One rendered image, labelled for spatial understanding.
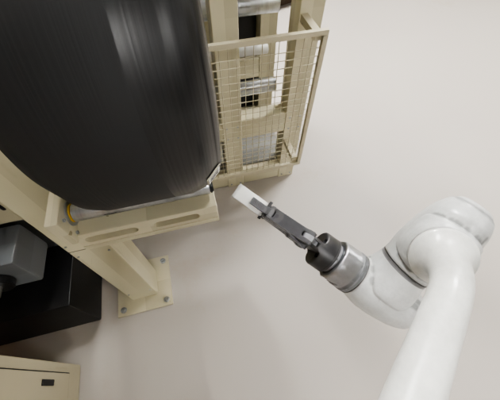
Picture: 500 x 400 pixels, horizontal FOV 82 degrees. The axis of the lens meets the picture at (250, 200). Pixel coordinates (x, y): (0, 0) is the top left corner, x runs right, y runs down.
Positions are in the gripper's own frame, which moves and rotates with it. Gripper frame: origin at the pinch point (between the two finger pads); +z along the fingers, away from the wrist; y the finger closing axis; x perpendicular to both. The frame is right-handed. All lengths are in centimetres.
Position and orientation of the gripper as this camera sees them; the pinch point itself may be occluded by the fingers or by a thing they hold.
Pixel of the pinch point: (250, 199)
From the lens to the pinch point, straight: 57.2
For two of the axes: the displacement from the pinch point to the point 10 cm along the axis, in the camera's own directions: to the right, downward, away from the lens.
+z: -8.1, -5.8, -0.7
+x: 5.7, -8.1, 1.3
